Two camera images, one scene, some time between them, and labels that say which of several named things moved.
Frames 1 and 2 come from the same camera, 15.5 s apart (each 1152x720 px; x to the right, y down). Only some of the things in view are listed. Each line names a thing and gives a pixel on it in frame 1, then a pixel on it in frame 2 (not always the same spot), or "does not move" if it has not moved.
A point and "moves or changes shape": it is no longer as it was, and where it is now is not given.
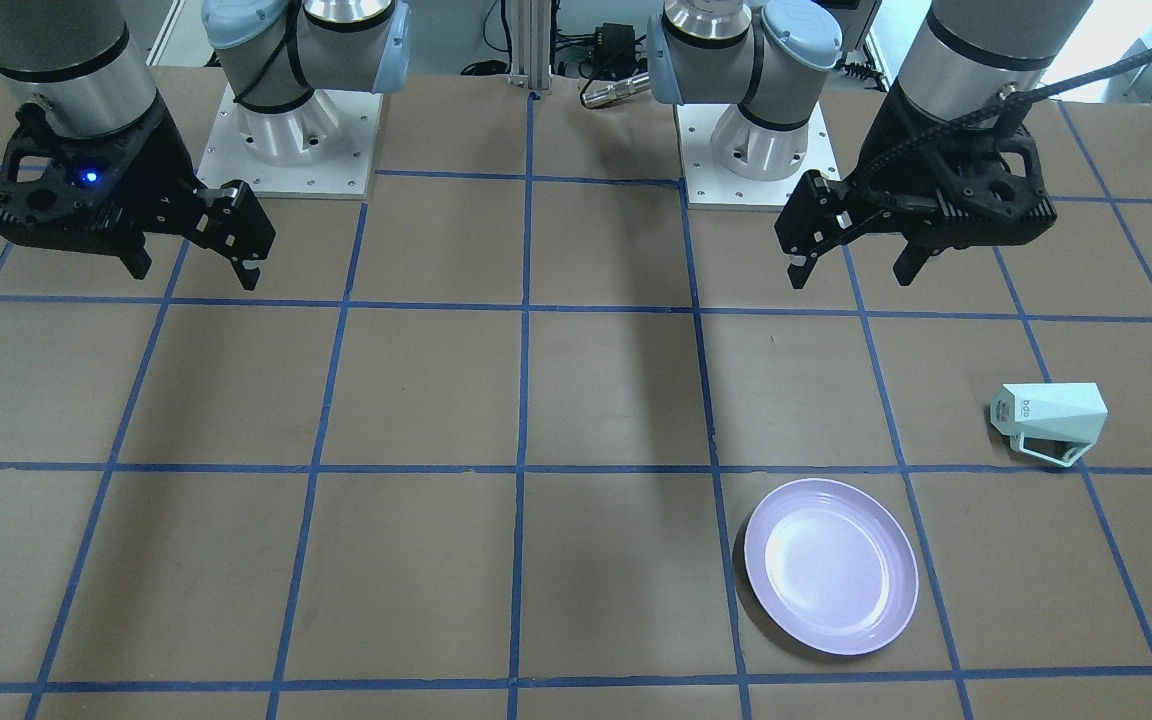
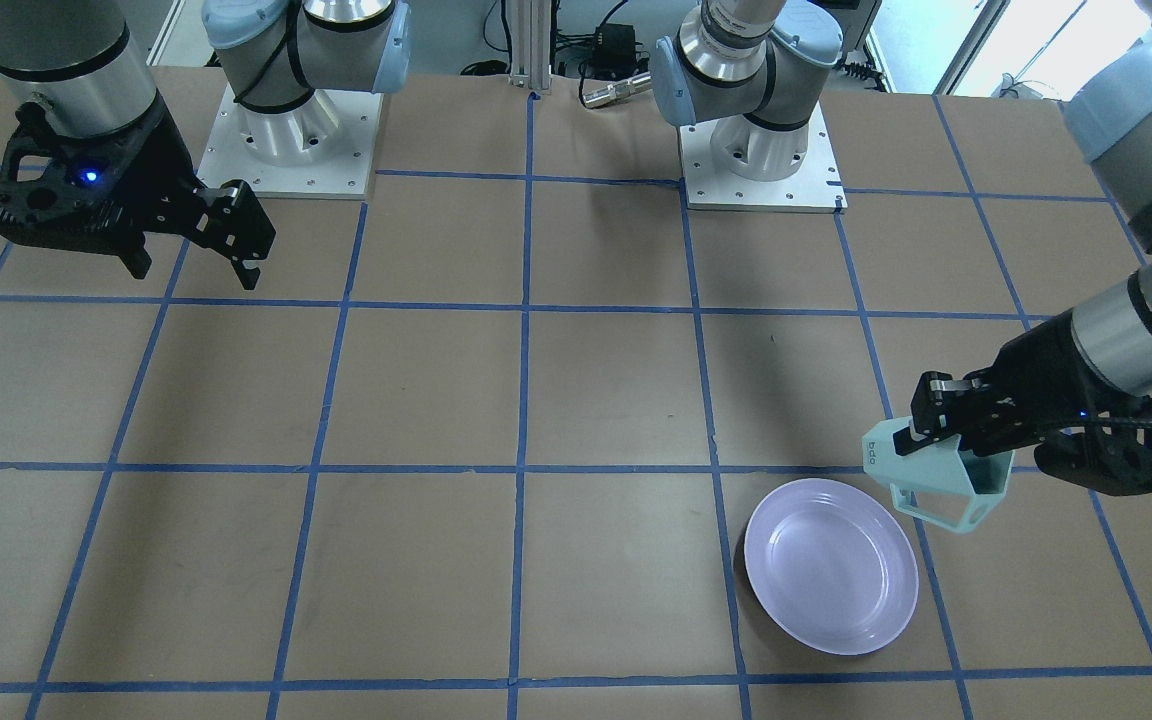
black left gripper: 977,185 → 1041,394
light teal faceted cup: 1067,412 moves or changes shape
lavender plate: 831,567 does not move
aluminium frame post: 531,27 does not move
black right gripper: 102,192 does not move
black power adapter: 615,51 does not move
